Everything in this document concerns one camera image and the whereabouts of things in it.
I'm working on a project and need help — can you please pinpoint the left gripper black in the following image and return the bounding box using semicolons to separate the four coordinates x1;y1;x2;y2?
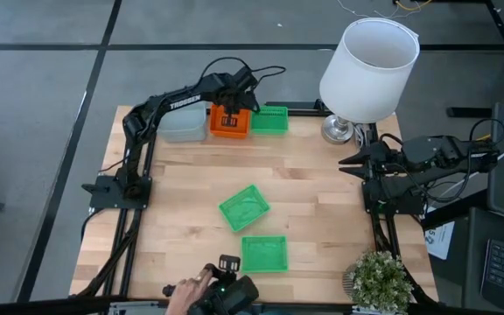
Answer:
220;84;261;129

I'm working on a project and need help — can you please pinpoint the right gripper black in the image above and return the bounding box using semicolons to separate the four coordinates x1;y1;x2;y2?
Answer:
338;141;405;186

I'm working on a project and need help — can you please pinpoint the green slotted plastic basket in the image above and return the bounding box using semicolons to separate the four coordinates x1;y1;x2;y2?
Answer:
217;183;272;234
240;234;290;274
250;105;290;136

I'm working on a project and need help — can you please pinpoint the silver lamp base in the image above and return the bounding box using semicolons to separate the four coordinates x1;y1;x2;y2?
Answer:
321;114;357;144

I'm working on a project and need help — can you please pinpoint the white lamp shade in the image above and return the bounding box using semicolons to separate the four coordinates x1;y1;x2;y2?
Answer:
318;17;421;125

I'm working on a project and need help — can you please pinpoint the white printed paper sheet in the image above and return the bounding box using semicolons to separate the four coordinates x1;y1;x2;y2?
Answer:
423;220;457;262

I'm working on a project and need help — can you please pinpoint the small potted green plant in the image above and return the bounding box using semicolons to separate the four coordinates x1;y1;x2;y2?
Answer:
342;249;415;314

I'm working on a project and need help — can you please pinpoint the black stand foot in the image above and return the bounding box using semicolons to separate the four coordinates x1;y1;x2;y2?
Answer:
445;106;494;120

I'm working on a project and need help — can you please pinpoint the person's hand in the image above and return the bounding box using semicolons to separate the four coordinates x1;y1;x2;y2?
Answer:
166;268;214;315

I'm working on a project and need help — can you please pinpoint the black aluminium frame rail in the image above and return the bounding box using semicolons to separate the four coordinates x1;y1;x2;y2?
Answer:
118;130;159;298
101;106;153;299
358;123;389;259
255;101;333;117

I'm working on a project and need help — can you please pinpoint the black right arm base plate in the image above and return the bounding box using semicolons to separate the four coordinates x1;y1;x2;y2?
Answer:
361;178;426;216

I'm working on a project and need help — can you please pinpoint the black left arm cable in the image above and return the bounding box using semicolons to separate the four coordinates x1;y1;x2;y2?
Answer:
199;56;288;91

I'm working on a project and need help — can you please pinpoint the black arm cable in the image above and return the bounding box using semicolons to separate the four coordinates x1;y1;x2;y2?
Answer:
199;56;288;91
378;117;504;203

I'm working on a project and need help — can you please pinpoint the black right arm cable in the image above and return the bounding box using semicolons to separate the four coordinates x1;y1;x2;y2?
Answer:
378;117;504;203

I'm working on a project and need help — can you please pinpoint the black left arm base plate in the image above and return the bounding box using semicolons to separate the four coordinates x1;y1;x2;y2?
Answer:
80;174;153;211

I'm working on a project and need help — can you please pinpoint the yellow wire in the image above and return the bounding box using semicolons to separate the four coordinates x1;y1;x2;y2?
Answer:
393;0;433;12

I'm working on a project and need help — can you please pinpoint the black handheld video camera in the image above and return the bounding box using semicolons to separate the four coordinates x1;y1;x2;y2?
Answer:
161;254;261;315

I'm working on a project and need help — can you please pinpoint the black front frame bar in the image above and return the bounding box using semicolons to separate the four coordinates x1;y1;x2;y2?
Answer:
0;295;504;315

